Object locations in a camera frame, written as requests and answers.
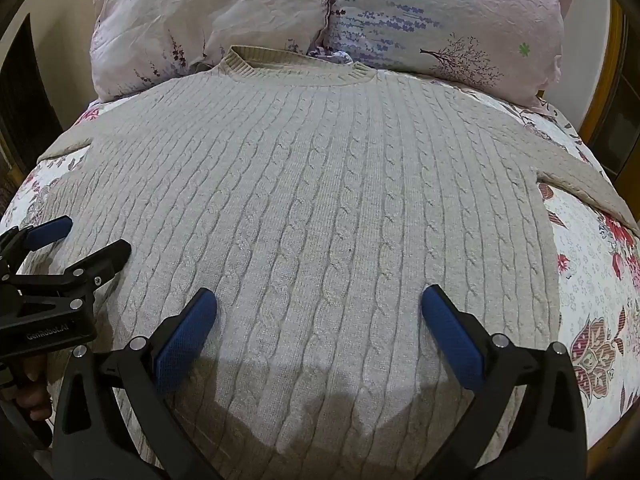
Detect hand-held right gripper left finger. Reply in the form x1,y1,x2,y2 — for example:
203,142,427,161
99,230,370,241
52,288,219,480

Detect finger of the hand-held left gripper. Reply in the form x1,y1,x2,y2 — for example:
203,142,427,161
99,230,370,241
0,215,74,261
15,239,132,291

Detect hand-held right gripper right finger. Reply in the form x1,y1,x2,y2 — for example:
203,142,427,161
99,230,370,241
419,284,587,480

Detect beige cable-knit sweater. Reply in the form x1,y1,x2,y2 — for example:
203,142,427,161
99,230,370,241
35,45,636,480

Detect person's left hand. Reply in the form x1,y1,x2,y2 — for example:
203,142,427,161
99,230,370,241
12,350,54,422

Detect white floral bedsheet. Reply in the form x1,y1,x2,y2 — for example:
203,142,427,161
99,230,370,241
0,97,640,461

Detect pink floral pillow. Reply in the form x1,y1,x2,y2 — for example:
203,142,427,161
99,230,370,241
90,0,332,103

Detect pink pillow with lavender print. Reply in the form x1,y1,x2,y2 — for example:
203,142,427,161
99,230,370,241
320,0,583,111

